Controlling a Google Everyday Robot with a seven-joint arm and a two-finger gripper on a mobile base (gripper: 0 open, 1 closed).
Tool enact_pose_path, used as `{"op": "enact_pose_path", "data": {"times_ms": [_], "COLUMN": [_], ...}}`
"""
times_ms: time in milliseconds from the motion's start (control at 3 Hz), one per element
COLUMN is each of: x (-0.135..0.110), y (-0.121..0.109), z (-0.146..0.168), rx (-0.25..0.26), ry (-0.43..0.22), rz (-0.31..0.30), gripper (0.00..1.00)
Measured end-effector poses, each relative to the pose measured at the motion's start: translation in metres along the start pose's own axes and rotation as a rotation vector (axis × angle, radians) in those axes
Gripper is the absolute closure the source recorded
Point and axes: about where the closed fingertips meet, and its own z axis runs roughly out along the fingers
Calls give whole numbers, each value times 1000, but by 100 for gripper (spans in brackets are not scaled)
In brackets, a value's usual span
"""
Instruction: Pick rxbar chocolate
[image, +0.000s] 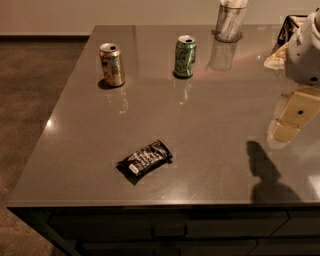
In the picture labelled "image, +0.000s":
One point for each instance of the orange soda can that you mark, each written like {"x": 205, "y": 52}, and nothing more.
{"x": 112, "y": 66}

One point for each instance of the clear cup of utensils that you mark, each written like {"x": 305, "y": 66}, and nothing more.
{"x": 230, "y": 20}

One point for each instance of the black rxbar chocolate wrapper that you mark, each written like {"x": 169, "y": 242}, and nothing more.
{"x": 145, "y": 159}

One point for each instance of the green soda can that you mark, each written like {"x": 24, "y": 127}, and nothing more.
{"x": 185, "y": 53}

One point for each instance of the white packet by basket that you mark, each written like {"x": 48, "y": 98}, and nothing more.
{"x": 276, "y": 61}

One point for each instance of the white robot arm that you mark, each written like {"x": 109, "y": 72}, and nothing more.
{"x": 302, "y": 63}

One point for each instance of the dark cabinet drawer front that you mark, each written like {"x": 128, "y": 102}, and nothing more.
{"x": 179, "y": 225}

